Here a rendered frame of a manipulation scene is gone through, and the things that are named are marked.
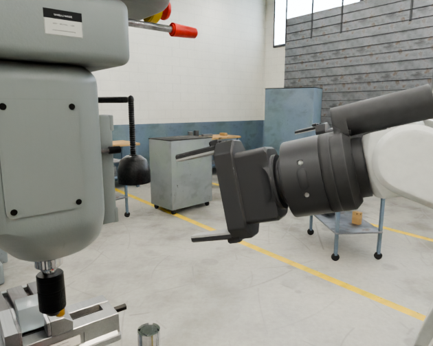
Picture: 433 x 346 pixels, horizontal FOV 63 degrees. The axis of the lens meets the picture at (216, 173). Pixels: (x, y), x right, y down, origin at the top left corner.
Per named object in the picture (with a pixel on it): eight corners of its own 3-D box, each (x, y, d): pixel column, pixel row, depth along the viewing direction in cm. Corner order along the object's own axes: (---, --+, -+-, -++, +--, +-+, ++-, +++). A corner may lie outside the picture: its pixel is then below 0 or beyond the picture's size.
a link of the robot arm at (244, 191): (251, 231, 49) (341, 220, 44) (224, 249, 40) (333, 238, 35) (234, 141, 49) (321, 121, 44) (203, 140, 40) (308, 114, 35)
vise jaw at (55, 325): (61, 307, 98) (60, 294, 97) (73, 329, 88) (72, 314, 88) (37, 314, 95) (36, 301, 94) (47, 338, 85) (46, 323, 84)
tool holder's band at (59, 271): (41, 272, 68) (41, 268, 67) (67, 271, 68) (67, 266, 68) (31, 284, 63) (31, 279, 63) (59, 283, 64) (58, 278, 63)
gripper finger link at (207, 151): (185, 160, 48) (226, 152, 46) (173, 161, 46) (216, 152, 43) (183, 150, 48) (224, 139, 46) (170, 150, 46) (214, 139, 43)
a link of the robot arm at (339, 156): (337, 204, 45) (440, 189, 41) (328, 219, 35) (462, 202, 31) (320, 117, 45) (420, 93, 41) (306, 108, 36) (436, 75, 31)
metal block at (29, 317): (39, 314, 92) (37, 293, 91) (44, 325, 87) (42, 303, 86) (16, 321, 89) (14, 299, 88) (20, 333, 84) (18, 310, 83)
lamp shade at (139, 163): (157, 180, 81) (156, 153, 80) (136, 187, 74) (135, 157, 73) (132, 177, 84) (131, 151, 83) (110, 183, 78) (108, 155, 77)
